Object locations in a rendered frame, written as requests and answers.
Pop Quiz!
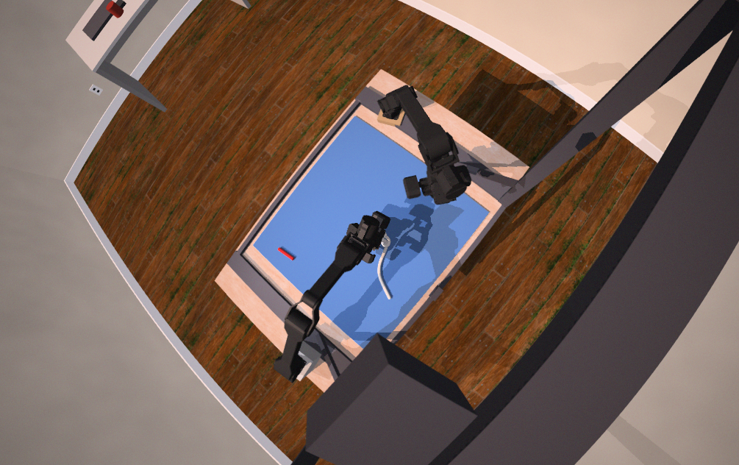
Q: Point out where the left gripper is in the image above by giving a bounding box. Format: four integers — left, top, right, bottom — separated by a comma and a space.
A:
362, 211, 390, 263

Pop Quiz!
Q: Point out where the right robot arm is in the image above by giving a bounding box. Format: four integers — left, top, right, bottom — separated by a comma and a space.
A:
378, 85, 467, 205

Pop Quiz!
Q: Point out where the white rope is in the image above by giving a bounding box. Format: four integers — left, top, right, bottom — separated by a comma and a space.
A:
377, 232, 391, 299

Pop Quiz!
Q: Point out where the blue work mat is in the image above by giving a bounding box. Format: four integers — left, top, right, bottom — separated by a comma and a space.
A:
253, 116, 489, 349

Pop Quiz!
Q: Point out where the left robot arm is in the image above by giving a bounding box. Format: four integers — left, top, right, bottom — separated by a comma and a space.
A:
274, 215, 380, 383

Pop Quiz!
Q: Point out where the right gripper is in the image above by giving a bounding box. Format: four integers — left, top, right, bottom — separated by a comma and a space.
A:
403, 165, 471, 199

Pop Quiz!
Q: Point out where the red cylinder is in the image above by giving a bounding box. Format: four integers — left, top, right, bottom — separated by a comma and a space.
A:
278, 247, 294, 260

